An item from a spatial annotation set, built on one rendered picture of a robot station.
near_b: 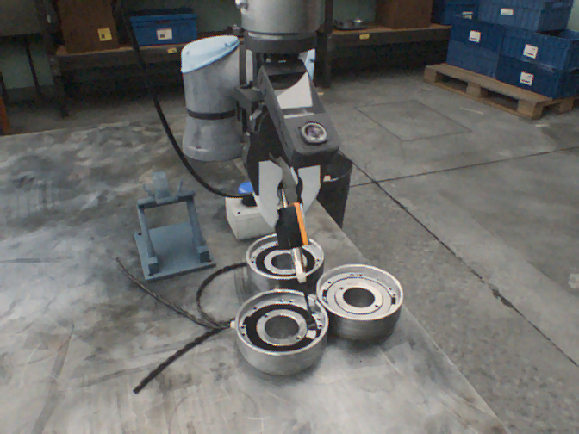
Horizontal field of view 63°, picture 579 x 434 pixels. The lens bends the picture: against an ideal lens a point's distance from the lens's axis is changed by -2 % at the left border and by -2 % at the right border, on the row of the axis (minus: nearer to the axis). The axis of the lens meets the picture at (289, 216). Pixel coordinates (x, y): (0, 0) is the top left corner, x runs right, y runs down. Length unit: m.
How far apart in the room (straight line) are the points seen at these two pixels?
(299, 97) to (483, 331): 1.51
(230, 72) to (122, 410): 0.65
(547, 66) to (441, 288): 2.50
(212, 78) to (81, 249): 0.41
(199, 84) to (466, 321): 1.30
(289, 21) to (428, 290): 1.62
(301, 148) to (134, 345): 0.32
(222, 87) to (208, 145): 0.12
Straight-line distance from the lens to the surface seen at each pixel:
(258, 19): 0.47
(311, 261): 0.66
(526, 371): 1.78
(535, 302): 2.07
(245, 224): 0.74
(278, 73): 0.48
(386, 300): 0.61
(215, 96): 0.99
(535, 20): 4.23
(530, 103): 4.02
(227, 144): 1.02
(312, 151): 0.42
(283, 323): 0.59
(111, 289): 0.70
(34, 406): 0.59
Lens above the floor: 1.22
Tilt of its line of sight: 31 degrees down
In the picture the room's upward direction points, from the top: straight up
